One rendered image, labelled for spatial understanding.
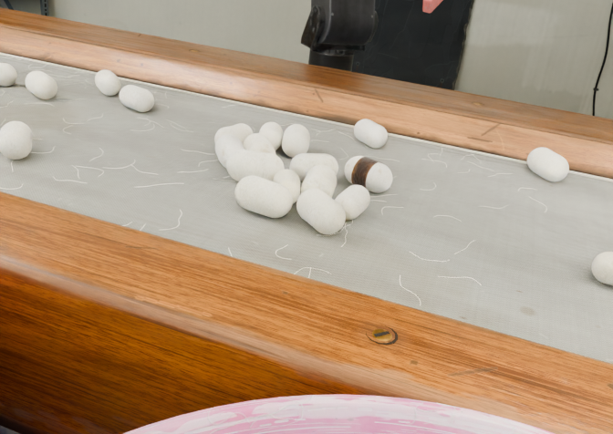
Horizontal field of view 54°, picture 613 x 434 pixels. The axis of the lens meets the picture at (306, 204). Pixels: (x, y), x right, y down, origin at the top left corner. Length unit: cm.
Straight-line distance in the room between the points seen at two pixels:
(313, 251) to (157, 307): 12
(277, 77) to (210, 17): 209
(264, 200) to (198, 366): 14
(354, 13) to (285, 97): 28
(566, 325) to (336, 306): 12
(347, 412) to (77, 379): 13
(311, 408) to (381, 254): 16
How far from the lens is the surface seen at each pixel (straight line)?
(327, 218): 34
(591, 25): 248
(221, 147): 42
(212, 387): 24
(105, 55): 68
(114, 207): 37
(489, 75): 248
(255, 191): 35
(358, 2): 84
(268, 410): 19
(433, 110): 56
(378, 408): 20
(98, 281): 25
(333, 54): 86
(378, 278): 32
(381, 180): 40
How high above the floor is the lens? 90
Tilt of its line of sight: 24 degrees down
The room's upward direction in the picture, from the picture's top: 7 degrees clockwise
